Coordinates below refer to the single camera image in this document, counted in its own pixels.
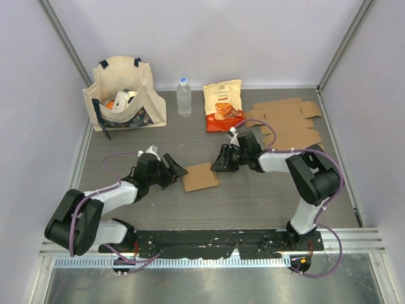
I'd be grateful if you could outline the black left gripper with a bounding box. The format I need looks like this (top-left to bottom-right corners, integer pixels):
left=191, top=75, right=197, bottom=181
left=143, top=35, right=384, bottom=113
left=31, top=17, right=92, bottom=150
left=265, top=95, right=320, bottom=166
left=147, top=154, right=187, bottom=189

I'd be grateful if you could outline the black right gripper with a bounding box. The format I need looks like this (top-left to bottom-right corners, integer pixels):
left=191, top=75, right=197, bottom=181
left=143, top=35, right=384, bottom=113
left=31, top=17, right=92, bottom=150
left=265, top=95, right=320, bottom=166
left=211, top=143, right=249, bottom=172

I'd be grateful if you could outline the small brown cardboard box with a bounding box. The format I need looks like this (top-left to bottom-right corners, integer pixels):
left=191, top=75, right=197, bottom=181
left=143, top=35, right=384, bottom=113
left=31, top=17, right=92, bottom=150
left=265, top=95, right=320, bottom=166
left=182, top=162, right=220, bottom=193

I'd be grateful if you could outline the large cardboard box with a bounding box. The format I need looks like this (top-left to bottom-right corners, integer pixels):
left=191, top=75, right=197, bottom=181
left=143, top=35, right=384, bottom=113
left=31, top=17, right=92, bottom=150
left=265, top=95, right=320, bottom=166
left=244, top=98, right=322, bottom=150

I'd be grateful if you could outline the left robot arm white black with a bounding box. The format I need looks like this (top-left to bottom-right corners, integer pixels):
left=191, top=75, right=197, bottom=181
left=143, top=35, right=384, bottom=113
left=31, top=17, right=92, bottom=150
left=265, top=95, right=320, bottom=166
left=44, top=151, right=188, bottom=257

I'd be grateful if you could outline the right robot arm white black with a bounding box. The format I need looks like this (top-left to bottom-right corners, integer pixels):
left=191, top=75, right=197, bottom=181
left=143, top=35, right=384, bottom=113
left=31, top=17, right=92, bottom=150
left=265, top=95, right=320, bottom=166
left=210, top=131, right=344, bottom=250

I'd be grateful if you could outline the white box in tote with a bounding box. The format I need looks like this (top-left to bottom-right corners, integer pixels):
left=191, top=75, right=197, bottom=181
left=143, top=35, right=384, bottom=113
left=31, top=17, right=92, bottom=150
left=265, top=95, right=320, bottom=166
left=111, top=90, right=137, bottom=113

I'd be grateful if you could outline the cassava chips bag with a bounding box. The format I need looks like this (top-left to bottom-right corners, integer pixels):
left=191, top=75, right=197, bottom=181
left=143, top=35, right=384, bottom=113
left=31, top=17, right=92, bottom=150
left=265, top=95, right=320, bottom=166
left=202, top=79, right=244, bottom=132

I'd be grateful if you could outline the clear plastic water bottle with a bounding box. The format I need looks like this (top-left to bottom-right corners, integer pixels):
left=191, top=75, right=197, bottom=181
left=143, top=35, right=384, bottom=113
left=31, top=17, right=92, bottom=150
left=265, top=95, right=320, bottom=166
left=177, top=77, right=192, bottom=117

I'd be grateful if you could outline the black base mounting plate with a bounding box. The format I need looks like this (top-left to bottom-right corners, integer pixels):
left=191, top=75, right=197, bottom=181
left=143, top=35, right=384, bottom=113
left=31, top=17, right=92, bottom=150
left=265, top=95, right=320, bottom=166
left=109, top=229, right=324, bottom=260

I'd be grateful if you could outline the beige canvas tote bag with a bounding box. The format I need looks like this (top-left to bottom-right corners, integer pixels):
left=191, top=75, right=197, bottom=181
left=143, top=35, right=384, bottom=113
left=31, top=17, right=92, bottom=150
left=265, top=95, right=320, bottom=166
left=83, top=56, right=167, bottom=137

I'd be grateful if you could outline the orange item in tote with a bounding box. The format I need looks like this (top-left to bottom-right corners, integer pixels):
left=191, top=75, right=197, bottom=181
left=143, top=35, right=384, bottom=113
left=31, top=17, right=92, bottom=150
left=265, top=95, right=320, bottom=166
left=106, top=100, right=115, bottom=110

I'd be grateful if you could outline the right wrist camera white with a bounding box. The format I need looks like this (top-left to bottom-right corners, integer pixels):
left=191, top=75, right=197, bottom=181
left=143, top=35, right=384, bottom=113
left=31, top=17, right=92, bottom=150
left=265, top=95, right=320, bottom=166
left=227, top=127, right=239, bottom=147

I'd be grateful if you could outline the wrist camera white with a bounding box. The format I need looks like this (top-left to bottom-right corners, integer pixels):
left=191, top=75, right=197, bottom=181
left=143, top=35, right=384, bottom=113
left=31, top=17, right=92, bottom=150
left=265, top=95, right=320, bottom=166
left=137, top=145, right=161, bottom=161
left=227, top=127, right=239, bottom=147

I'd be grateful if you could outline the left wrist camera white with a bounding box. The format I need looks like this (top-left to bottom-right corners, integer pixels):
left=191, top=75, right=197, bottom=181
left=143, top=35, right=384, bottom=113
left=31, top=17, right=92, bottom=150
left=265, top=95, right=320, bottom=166
left=137, top=145, right=161, bottom=161

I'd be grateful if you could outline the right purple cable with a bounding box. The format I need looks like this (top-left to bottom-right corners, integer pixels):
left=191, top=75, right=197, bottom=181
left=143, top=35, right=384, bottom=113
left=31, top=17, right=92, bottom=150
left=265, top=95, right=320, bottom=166
left=234, top=118, right=346, bottom=279

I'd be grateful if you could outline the purple cable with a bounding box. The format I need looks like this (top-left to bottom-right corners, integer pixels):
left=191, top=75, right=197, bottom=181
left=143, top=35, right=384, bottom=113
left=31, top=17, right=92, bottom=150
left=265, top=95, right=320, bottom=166
left=69, top=151, right=162, bottom=275
left=234, top=118, right=346, bottom=279

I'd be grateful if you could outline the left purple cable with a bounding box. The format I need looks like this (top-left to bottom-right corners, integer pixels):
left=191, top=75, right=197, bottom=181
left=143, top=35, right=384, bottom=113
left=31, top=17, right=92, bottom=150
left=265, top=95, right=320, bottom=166
left=69, top=151, right=162, bottom=275

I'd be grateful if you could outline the slotted cable duct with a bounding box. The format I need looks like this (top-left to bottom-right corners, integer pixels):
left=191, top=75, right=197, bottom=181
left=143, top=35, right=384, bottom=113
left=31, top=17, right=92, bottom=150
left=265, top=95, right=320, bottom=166
left=53, top=255, right=290, bottom=269

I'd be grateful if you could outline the aluminium frame rail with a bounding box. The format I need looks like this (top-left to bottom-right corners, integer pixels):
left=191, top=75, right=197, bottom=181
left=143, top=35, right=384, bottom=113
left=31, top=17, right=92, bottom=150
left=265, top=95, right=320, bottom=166
left=319, top=228, right=385, bottom=253

